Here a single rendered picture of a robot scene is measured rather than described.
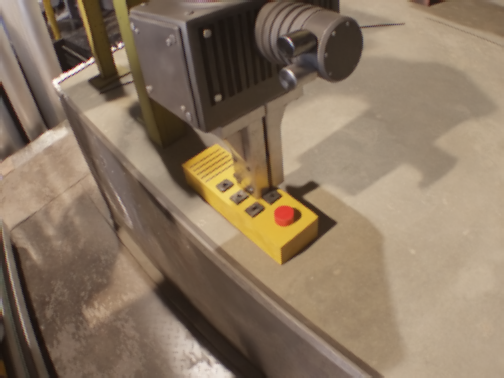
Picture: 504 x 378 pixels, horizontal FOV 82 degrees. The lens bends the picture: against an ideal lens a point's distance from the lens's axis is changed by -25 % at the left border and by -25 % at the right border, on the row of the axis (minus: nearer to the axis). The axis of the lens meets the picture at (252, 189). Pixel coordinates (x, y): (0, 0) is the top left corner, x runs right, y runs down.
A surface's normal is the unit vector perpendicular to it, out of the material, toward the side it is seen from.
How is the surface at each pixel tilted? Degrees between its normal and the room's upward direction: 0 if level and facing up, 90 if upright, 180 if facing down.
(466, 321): 0
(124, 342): 0
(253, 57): 90
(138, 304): 0
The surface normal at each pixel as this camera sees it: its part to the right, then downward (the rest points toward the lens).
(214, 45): 0.65, 0.50
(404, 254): -0.10, -0.70
